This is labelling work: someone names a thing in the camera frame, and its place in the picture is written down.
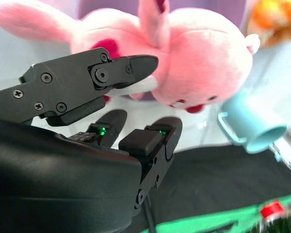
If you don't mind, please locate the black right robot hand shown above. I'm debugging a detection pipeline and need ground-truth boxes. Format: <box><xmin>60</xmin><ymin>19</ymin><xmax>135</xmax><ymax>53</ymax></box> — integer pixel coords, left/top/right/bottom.
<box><xmin>0</xmin><ymin>47</ymin><xmax>183</xmax><ymax>233</ymax></box>

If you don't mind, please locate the pink plush pig doll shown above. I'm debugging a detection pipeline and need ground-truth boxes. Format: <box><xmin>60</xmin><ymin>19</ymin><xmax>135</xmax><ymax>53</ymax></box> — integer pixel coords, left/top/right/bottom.
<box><xmin>0</xmin><ymin>0</ymin><xmax>261</xmax><ymax>115</ymax></box>

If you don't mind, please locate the white round plate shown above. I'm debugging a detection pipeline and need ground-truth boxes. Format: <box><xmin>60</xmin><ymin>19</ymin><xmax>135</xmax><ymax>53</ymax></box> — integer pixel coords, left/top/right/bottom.
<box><xmin>74</xmin><ymin>0</ymin><xmax>250</xmax><ymax>33</ymax></box>

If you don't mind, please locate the green mat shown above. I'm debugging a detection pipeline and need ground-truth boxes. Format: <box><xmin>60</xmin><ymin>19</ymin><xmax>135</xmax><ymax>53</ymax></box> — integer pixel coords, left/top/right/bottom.
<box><xmin>135</xmin><ymin>191</ymin><xmax>291</xmax><ymax>233</ymax></box>

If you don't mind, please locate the black cloth backdrop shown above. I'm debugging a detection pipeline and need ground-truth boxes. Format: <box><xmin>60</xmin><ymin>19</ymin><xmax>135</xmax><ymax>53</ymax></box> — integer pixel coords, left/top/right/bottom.
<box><xmin>132</xmin><ymin>143</ymin><xmax>291</xmax><ymax>228</ymax></box>

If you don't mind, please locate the light teal plastic cup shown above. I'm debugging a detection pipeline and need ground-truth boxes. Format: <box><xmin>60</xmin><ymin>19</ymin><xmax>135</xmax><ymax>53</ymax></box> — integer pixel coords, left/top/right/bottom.
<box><xmin>217</xmin><ymin>90</ymin><xmax>291</xmax><ymax>154</ymax></box>

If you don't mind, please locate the small red object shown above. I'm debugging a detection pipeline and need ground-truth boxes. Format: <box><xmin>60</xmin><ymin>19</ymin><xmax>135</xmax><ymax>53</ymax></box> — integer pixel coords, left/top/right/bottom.
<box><xmin>260</xmin><ymin>200</ymin><xmax>286</xmax><ymax>219</ymax></box>

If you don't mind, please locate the orange plush toy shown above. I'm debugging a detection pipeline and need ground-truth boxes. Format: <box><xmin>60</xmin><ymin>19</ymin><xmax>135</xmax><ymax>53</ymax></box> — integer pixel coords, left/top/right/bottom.
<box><xmin>246</xmin><ymin>0</ymin><xmax>291</xmax><ymax>48</ymax></box>

